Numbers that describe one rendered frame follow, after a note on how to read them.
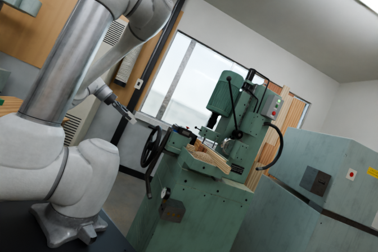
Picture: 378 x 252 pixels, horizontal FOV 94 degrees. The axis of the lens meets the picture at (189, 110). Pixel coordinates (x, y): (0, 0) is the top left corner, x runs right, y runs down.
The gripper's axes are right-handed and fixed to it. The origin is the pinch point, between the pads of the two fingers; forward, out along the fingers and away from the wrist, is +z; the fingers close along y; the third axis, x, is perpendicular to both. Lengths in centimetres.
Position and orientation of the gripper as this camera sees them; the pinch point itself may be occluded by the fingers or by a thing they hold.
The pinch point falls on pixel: (134, 120)
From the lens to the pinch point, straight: 114.4
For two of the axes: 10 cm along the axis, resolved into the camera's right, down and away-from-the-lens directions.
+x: -6.9, 7.1, -1.4
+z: 6.6, 6.9, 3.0
